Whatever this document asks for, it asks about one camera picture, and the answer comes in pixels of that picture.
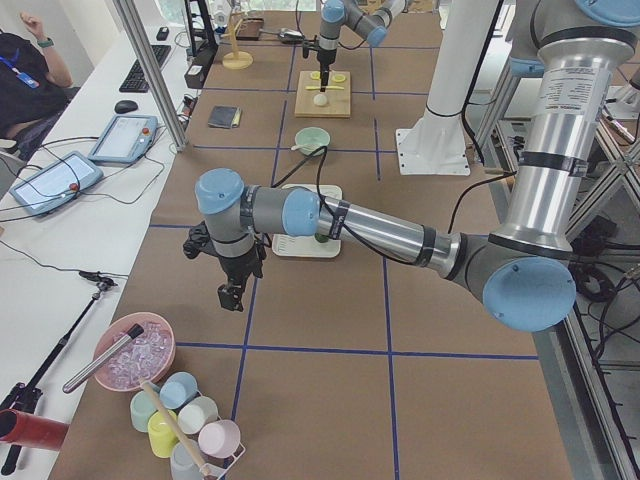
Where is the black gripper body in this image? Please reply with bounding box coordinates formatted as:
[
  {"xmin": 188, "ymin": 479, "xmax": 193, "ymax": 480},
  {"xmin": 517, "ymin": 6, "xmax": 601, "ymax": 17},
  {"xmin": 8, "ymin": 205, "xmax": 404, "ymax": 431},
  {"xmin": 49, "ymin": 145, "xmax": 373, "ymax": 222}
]
[
  {"xmin": 218, "ymin": 240, "xmax": 264, "ymax": 286},
  {"xmin": 318, "ymin": 48, "xmax": 336, "ymax": 72}
]

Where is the white steamed bun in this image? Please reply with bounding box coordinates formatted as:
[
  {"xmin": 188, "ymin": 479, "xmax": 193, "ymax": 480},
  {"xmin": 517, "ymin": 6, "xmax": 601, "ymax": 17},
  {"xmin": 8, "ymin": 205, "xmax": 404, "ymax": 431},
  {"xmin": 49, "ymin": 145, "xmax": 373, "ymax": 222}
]
[{"xmin": 313, "ymin": 93, "xmax": 328, "ymax": 107}]

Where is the white spoon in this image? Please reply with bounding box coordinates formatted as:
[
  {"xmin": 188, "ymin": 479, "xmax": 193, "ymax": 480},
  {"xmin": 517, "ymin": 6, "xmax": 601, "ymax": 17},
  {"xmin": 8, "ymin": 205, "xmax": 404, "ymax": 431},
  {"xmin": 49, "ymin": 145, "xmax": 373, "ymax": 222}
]
[{"xmin": 290, "ymin": 144, "xmax": 318, "ymax": 151}]

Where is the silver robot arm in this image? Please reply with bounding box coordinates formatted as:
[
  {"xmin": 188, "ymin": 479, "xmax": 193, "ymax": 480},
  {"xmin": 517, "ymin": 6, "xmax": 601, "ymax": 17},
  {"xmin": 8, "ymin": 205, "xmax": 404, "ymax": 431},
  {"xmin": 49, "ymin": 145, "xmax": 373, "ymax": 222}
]
[
  {"xmin": 193, "ymin": 1, "xmax": 639, "ymax": 332},
  {"xmin": 315, "ymin": 0, "xmax": 412, "ymax": 93}
]

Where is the green ceramic bowl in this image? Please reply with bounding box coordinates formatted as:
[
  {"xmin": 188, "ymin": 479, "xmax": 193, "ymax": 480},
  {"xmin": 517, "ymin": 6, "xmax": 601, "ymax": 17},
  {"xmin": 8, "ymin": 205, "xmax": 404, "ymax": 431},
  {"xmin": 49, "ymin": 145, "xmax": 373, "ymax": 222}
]
[{"xmin": 294, "ymin": 127, "xmax": 331, "ymax": 155}]

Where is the pink bowl with ice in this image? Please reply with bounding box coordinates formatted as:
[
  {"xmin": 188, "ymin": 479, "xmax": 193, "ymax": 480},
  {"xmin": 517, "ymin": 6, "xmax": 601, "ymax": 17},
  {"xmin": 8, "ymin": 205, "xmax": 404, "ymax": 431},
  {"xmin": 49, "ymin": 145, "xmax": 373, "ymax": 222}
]
[{"xmin": 94, "ymin": 312, "xmax": 176, "ymax": 392}]

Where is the yellow plastic knife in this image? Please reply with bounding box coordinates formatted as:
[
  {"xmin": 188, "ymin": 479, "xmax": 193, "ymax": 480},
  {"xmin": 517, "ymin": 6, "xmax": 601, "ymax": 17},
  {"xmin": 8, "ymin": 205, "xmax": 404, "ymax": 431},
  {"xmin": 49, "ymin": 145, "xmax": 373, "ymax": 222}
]
[{"xmin": 305, "ymin": 85, "xmax": 345, "ymax": 91}]

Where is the wooden cutting board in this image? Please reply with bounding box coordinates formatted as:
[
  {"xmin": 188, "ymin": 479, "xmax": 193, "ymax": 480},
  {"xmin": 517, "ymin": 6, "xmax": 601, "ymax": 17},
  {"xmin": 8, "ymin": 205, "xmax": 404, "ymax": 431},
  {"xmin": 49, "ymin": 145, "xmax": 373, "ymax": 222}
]
[{"xmin": 294, "ymin": 71, "xmax": 351, "ymax": 118}]

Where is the metal scoop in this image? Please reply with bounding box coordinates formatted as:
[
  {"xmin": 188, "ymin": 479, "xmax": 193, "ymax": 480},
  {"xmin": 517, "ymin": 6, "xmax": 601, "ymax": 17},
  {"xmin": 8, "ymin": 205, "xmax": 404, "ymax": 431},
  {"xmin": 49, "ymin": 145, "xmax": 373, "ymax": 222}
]
[{"xmin": 260, "ymin": 28, "xmax": 305, "ymax": 44}]

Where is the white bear tray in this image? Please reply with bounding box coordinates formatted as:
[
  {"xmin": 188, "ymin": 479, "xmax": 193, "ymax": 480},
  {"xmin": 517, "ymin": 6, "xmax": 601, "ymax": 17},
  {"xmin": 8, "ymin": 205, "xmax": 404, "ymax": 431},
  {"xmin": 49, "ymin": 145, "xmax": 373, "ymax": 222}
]
[{"xmin": 271, "ymin": 183, "xmax": 343, "ymax": 258}]

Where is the dark wooden tray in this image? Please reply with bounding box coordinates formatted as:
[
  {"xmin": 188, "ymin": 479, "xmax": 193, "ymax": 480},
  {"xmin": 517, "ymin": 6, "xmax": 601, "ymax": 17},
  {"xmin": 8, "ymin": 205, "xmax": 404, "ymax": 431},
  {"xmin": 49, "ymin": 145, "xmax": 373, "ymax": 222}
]
[{"xmin": 236, "ymin": 18, "xmax": 264, "ymax": 41}]

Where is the wooden stand with base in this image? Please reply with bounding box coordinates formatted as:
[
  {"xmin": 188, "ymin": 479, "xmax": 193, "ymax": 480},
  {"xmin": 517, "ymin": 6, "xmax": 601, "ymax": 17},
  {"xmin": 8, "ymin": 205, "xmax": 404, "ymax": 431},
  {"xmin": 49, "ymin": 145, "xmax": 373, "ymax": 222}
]
[{"xmin": 222, "ymin": 1, "xmax": 253, "ymax": 70}]

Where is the metal tube with black cap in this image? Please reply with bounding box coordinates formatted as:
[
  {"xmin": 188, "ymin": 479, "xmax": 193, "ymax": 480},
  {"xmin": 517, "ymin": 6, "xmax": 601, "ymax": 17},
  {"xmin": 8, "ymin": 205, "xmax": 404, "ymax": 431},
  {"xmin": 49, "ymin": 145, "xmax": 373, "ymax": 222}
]
[{"xmin": 62, "ymin": 323, "xmax": 144, "ymax": 394}]

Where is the yellow sponge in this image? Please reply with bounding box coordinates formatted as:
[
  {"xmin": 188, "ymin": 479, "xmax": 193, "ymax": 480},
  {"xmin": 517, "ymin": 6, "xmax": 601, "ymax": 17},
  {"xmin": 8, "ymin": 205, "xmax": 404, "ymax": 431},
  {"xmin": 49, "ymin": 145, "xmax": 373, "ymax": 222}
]
[{"xmin": 232, "ymin": 109, "xmax": 242, "ymax": 128}]

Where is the blue cup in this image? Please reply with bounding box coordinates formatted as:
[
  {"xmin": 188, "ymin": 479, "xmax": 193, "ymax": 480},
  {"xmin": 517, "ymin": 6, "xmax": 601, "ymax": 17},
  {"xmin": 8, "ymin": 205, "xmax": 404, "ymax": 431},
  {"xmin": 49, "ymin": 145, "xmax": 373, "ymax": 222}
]
[{"xmin": 159, "ymin": 371, "xmax": 198, "ymax": 409}]

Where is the white cup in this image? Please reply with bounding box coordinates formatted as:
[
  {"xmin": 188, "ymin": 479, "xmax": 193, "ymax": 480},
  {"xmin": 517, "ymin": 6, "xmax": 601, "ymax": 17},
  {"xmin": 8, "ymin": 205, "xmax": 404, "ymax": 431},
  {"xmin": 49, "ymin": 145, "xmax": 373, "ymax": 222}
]
[{"xmin": 178, "ymin": 396, "xmax": 219, "ymax": 435}]

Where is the black box device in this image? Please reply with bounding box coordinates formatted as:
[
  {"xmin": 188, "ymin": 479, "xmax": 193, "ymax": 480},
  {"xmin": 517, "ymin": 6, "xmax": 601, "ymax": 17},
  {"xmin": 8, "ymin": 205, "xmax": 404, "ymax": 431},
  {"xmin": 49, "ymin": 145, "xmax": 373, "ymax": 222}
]
[{"xmin": 184, "ymin": 48, "xmax": 217, "ymax": 89}]

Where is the wooden stick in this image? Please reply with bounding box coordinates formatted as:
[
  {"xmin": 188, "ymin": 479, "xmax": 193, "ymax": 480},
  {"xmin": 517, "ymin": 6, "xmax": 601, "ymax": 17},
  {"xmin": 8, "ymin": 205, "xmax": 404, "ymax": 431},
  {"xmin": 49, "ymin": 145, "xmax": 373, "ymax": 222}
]
[{"xmin": 140, "ymin": 380, "xmax": 213, "ymax": 478}]

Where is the pink cup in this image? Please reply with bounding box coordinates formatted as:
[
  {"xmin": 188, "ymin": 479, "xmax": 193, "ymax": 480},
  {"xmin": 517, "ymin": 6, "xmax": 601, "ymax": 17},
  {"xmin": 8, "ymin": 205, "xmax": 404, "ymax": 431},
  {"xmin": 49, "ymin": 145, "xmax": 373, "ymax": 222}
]
[{"xmin": 198, "ymin": 420, "xmax": 241, "ymax": 458}]

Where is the green cup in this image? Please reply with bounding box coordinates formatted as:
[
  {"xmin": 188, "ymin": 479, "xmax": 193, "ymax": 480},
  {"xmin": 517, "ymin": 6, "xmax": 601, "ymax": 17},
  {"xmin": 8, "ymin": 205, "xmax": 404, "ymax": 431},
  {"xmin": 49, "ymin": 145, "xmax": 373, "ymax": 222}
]
[{"xmin": 129, "ymin": 390, "xmax": 157, "ymax": 433}]

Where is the yellow cup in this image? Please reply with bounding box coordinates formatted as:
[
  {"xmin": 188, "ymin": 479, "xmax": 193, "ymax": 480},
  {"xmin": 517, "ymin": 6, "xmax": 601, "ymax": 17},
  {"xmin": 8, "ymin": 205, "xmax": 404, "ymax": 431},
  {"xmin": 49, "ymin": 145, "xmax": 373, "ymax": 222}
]
[{"xmin": 147, "ymin": 411, "xmax": 179, "ymax": 459}]

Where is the far teach pendant tablet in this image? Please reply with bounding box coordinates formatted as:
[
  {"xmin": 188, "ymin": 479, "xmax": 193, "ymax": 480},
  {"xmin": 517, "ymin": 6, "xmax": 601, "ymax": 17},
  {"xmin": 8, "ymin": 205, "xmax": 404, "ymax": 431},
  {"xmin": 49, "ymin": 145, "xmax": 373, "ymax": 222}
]
[{"xmin": 88, "ymin": 115, "xmax": 158, "ymax": 165}]

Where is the teach pendant tablet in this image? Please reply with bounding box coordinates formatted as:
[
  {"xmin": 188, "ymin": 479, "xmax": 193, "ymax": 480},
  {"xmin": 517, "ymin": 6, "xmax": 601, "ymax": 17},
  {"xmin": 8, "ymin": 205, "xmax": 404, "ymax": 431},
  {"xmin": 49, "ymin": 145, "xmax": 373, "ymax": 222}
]
[
  {"xmin": 9, "ymin": 151, "xmax": 103, "ymax": 216},
  {"xmin": 88, "ymin": 115, "xmax": 158, "ymax": 165}
]

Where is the grey cup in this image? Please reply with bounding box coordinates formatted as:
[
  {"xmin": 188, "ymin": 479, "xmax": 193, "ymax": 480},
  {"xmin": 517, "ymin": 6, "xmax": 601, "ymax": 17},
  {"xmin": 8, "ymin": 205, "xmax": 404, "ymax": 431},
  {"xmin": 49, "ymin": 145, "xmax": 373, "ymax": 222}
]
[{"xmin": 170, "ymin": 443, "xmax": 204, "ymax": 480}]

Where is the black keyboard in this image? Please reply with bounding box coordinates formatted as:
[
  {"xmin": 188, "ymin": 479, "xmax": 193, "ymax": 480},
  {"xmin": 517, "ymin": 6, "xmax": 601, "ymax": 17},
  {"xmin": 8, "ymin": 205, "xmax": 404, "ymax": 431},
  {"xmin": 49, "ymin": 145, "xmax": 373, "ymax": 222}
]
[{"xmin": 118, "ymin": 44, "xmax": 173, "ymax": 94}]

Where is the black computer mouse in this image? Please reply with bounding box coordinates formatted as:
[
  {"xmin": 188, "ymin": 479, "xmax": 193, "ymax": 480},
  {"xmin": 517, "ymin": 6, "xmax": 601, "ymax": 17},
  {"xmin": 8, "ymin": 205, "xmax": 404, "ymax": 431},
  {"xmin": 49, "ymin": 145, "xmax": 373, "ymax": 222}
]
[{"xmin": 114, "ymin": 99, "xmax": 139, "ymax": 114}]

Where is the near teach pendant tablet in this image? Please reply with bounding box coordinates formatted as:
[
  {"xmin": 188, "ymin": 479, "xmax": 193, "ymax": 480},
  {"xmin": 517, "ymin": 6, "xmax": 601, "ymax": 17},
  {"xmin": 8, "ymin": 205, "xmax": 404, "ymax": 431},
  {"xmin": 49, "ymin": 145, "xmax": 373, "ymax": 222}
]
[{"xmin": 9, "ymin": 151, "xmax": 103, "ymax": 216}]

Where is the black tripod stick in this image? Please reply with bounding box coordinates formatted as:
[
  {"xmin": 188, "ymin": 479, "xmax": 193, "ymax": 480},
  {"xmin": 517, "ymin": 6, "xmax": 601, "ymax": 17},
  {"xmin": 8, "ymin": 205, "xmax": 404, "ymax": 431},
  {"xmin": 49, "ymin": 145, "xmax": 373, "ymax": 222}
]
[{"xmin": 0, "ymin": 270, "xmax": 119, "ymax": 475}]

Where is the red cylinder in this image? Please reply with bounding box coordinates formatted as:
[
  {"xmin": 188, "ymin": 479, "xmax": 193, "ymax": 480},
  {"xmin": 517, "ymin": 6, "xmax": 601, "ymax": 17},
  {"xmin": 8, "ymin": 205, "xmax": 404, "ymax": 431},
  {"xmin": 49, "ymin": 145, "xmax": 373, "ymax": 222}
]
[{"xmin": 1, "ymin": 409, "xmax": 69, "ymax": 451}]

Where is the seated person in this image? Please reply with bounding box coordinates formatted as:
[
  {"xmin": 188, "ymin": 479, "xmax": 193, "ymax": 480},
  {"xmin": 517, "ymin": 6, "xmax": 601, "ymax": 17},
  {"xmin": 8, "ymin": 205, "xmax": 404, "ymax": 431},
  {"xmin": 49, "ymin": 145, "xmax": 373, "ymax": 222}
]
[{"xmin": 1, "ymin": 12, "xmax": 73, "ymax": 161}]

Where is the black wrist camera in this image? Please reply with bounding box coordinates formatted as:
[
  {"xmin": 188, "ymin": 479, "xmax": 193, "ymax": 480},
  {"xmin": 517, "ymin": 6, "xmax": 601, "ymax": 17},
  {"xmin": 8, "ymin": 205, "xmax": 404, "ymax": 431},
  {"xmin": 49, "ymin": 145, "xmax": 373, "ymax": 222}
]
[{"xmin": 183, "ymin": 221, "xmax": 216, "ymax": 259}]

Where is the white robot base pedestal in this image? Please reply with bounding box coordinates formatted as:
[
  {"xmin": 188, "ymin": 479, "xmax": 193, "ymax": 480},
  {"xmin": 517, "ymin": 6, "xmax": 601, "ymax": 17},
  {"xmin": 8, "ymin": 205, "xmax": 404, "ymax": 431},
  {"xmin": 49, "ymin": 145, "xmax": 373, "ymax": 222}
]
[{"xmin": 396, "ymin": 0, "xmax": 501, "ymax": 176}]

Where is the aluminium frame post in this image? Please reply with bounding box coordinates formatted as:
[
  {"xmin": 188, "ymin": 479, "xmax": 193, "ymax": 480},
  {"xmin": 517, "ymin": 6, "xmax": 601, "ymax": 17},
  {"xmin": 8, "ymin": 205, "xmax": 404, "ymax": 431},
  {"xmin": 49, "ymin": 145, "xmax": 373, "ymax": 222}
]
[{"xmin": 113, "ymin": 0, "xmax": 187, "ymax": 152}]

